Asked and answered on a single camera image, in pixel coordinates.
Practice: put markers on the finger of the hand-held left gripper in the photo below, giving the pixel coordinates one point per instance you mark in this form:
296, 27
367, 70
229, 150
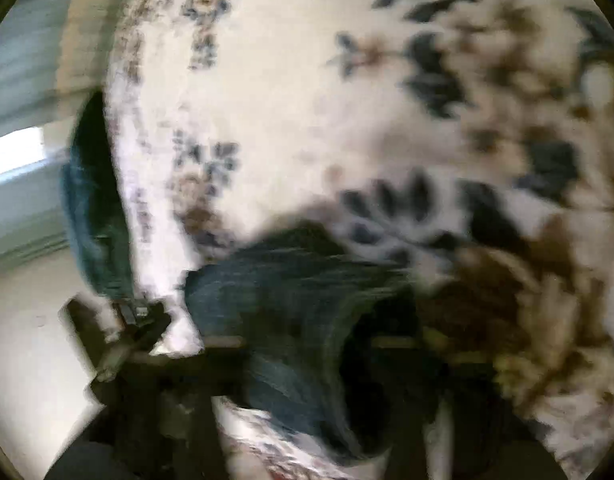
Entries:
137, 327

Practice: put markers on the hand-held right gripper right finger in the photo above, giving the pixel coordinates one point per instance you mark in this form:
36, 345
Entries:
467, 410

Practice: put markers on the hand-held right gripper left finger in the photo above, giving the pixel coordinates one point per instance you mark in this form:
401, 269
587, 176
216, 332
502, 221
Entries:
157, 410

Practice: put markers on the dark blue denim pants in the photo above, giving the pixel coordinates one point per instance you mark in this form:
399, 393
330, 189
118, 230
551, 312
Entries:
287, 300

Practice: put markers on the folded teal plush blanket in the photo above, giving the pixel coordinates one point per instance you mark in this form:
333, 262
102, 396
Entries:
99, 220

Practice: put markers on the window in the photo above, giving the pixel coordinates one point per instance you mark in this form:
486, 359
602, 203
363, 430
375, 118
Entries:
14, 155

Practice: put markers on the floral printed blanket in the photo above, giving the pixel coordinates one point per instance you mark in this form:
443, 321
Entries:
297, 110

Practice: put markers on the teal striped curtain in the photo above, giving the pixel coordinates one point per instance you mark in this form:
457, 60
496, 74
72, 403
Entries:
22, 60

